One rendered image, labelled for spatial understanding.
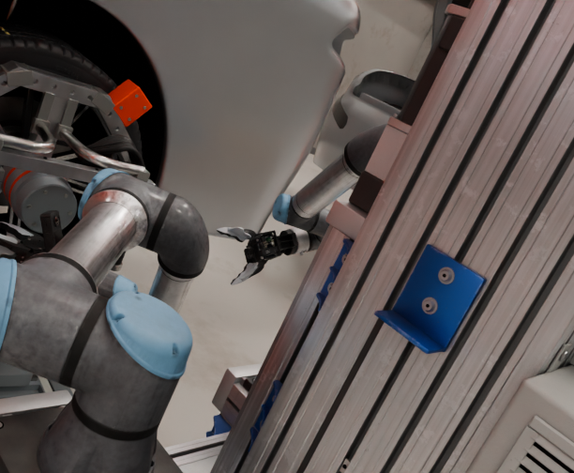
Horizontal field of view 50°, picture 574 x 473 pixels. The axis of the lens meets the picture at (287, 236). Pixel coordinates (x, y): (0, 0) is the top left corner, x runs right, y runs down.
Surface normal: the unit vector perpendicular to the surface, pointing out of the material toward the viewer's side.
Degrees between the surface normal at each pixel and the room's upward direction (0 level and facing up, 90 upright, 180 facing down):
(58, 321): 50
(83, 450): 72
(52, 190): 90
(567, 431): 90
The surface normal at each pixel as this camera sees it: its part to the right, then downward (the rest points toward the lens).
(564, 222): -0.64, -0.07
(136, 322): 0.52, -0.82
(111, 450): 0.36, 0.10
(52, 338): 0.14, -0.02
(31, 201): 0.56, 0.47
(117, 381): 0.00, 0.29
